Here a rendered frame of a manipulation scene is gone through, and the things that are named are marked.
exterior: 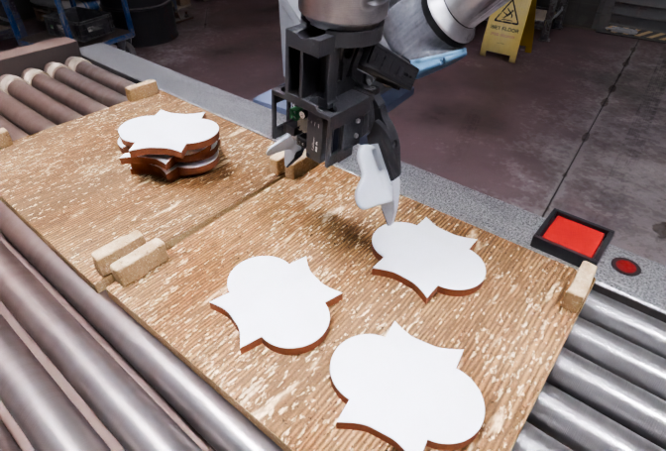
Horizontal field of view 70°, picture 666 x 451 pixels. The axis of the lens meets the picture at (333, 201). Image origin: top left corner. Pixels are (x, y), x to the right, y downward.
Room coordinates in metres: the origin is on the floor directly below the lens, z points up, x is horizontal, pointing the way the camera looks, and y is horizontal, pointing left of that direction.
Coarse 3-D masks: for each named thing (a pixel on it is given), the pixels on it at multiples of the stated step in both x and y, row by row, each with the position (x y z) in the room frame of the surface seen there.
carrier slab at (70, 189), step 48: (48, 144) 0.67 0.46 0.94; (96, 144) 0.67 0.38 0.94; (240, 144) 0.67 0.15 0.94; (0, 192) 0.54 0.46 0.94; (48, 192) 0.54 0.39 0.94; (96, 192) 0.54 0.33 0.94; (144, 192) 0.54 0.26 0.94; (192, 192) 0.54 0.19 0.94; (240, 192) 0.54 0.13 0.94; (48, 240) 0.44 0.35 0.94; (96, 240) 0.44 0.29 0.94; (96, 288) 0.36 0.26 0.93
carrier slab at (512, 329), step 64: (320, 192) 0.54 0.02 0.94; (192, 256) 0.41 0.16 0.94; (256, 256) 0.41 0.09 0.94; (320, 256) 0.41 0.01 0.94; (512, 256) 0.41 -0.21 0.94; (192, 320) 0.31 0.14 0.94; (384, 320) 0.31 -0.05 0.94; (448, 320) 0.31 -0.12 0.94; (512, 320) 0.31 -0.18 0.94; (256, 384) 0.24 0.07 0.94; (320, 384) 0.24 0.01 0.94; (512, 384) 0.24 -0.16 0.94; (320, 448) 0.19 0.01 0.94; (384, 448) 0.19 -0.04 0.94
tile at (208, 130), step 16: (160, 112) 0.65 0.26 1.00; (128, 128) 0.60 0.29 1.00; (144, 128) 0.60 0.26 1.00; (160, 128) 0.60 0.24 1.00; (176, 128) 0.60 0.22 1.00; (192, 128) 0.60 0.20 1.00; (208, 128) 0.60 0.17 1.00; (128, 144) 0.56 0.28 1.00; (144, 144) 0.55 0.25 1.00; (160, 144) 0.55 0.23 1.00; (176, 144) 0.55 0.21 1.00; (192, 144) 0.55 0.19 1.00; (208, 144) 0.57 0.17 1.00
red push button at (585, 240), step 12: (552, 228) 0.47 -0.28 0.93; (564, 228) 0.47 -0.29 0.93; (576, 228) 0.47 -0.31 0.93; (588, 228) 0.47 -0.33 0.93; (552, 240) 0.44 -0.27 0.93; (564, 240) 0.44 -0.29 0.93; (576, 240) 0.44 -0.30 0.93; (588, 240) 0.44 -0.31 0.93; (600, 240) 0.44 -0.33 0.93; (588, 252) 0.42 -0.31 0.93
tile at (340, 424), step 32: (352, 352) 0.27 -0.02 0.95; (384, 352) 0.27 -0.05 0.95; (416, 352) 0.27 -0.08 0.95; (448, 352) 0.27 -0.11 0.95; (352, 384) 0.24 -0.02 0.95; (384, 384) 0.24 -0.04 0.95; (416, 384) 0.24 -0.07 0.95; (448, 384) 0.24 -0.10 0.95; (352, 416) 0.21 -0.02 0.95; (384, 416) 0.21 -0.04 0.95; (416, 416) 0.21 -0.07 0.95; (448, 416) 0.21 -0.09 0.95; (480, 416) 0.21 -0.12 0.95; (416, 448) 0.18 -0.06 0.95; (448, 448) 0.19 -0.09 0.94
